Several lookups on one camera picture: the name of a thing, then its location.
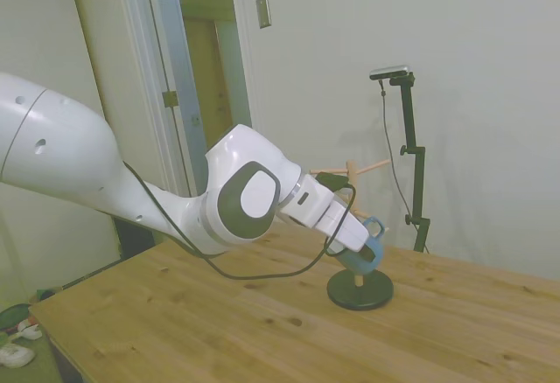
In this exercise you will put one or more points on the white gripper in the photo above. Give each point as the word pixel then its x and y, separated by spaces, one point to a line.
pixel 328 219

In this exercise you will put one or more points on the blue enamel mug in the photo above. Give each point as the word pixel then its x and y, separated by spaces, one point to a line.
pixel 356 265

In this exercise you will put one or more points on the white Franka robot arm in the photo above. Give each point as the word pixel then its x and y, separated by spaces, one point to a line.
pixel 57 147

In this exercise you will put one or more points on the wooden mug tree black base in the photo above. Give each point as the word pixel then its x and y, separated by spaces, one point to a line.
pixel 345 290

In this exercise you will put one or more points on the metal door latch plate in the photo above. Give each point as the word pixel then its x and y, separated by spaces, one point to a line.
pixel 194 120

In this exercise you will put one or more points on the black box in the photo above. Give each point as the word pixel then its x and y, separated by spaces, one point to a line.
pixel 133 238

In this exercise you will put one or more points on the brown wooden door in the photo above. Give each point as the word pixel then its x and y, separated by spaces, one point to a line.
pixel 201 72

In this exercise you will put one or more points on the brass door hinge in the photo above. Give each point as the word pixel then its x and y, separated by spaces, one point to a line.
pixel 170 99

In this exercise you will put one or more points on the dark table leg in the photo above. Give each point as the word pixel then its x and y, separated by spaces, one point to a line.
pixel 65 363

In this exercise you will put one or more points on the green red floor object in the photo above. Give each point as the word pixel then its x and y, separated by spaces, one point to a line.
pixel 46 294

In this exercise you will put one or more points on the small white floor object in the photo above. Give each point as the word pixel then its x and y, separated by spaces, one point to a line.
pixel 30 334

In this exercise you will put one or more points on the cream white open door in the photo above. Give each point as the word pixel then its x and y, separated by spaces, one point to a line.
pixel 100 29

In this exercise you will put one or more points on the black red round object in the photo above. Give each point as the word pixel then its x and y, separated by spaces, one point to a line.
pixel 11 317

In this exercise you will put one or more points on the white shoe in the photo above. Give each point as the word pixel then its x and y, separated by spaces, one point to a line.
pixel 16 355

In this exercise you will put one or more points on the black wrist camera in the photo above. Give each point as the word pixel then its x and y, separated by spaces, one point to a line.
pixel 332 179

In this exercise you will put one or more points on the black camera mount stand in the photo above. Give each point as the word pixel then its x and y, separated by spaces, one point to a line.
pixel 384 116

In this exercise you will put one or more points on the grey exterior camera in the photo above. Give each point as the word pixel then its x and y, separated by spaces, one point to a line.
pixel 390 72

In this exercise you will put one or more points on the white door frame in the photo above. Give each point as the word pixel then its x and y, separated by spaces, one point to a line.
pixel 245 72

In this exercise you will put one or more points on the metal wall switch plate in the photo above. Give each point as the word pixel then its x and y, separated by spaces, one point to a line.
pixel 263 12

